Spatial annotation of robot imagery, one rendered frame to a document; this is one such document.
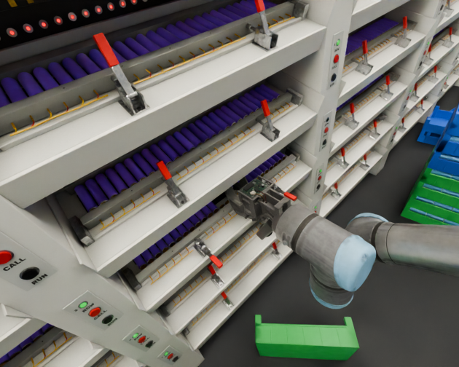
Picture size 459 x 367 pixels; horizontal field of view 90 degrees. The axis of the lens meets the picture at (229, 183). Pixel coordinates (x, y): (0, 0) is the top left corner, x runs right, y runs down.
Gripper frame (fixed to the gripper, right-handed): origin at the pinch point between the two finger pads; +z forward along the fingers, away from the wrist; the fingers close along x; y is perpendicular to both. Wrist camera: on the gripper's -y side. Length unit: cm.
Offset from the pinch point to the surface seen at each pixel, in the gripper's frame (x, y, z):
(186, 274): 22.9, -6.3, -8.1
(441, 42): -151, -4, -1
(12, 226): 35.8, 27.3, -10.7
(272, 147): -8.8, 12.3, -9.0
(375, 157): -92, -44, -3
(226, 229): 7.8, -5.5, -5.8
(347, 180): -67, -43, -2
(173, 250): 22.0, -2.0, -3.4
